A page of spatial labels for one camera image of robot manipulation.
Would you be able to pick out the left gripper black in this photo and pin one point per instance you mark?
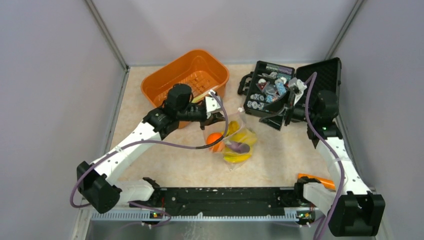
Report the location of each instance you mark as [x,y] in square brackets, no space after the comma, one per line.
[214,117]

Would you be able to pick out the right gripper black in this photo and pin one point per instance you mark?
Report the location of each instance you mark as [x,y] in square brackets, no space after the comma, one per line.
[275,121]

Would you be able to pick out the green leafy vegetable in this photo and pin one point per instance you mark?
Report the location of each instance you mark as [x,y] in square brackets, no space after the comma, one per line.
[204,94]

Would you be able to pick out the yellow banana bunch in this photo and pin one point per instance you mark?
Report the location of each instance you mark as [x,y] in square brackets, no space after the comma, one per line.
[244,135]
[233,127]

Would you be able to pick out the orange plastic basket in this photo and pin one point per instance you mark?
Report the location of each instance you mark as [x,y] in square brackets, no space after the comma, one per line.
[197,68]

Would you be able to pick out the purple eggplant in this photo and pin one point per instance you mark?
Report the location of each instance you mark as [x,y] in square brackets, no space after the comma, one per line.
[238,147]

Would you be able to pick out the clear zip top bag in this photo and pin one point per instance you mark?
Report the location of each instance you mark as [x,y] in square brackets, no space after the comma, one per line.
[241,118]

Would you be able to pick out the orange fruit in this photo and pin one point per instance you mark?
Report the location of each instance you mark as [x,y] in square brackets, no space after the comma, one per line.
[214,140]

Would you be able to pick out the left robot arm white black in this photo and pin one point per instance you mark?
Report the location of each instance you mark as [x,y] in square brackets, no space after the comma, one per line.
[97,181]

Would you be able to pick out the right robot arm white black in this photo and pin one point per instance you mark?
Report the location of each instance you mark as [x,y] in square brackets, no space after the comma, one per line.
[351,209]

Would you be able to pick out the black poker chip case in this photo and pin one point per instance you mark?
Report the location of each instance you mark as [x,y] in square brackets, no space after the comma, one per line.
[272,87]

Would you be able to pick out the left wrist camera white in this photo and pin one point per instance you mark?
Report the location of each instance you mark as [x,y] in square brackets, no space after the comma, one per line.
[213,103]

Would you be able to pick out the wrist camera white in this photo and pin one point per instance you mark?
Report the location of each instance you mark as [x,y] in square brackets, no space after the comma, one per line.
[296,88]
[213,103]

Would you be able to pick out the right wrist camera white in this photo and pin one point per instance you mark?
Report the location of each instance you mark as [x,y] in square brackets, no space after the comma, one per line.
[296,88]

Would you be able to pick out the orange handled tool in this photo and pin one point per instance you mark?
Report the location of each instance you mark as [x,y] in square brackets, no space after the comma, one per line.
[307,178]

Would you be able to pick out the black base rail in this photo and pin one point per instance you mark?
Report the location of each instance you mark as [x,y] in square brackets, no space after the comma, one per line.
[223,201]

